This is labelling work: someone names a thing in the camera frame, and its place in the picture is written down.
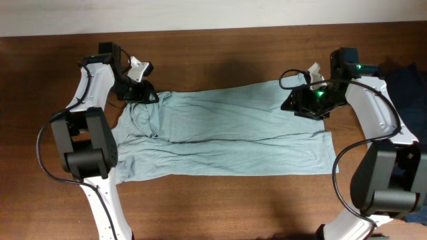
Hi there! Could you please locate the light teal t-shirt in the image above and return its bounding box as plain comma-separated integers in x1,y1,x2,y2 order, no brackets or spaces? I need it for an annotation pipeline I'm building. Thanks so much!
113,75,335,183

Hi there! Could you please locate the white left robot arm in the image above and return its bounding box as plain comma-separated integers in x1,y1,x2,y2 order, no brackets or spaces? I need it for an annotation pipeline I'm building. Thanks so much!
49,53,159,239

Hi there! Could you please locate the dark blue folded garment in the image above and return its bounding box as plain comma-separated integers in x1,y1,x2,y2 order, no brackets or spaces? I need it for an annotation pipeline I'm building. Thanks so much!
383,63,427,224

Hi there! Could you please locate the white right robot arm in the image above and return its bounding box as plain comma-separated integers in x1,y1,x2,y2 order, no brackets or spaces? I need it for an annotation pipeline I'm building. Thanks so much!
279,63,426,239

